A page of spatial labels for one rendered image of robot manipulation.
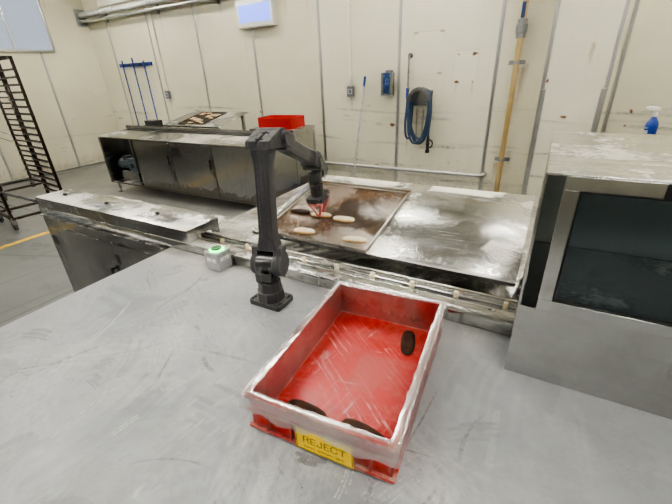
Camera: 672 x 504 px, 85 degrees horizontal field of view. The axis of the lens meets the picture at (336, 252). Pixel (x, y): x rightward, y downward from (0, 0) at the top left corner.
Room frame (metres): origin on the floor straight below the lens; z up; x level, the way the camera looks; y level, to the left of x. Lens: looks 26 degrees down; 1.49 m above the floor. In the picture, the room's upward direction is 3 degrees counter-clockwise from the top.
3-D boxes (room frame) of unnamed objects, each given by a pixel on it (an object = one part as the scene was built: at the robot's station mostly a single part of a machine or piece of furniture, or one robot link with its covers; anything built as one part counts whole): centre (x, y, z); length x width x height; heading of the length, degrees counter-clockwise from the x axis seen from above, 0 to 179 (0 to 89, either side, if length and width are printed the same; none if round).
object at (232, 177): (5.21, 1.70, 0.51); 3.00 x 1.26 x 1.03; 60
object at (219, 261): (1.28, 0.45, 0.84); 0.08 x 0.08 x 0.11; 60
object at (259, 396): (0.68, -0.04, 0.87); 0.49 x 0.34 x 0.10; 154
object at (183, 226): (1.81, 1.11, 0.89); 1.25 x 0.18 x 0.09; 60
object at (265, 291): (1.02, 0.22, 0.86); 0.12 x 0.09 x 0.08; 60
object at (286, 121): (5.06, 0.63, 0.94); 0.51 x 0.36 x 0.13; 64
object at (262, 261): (1.04, 0.22, 0.94); 0.09 x 0.05 x 0.10; 163
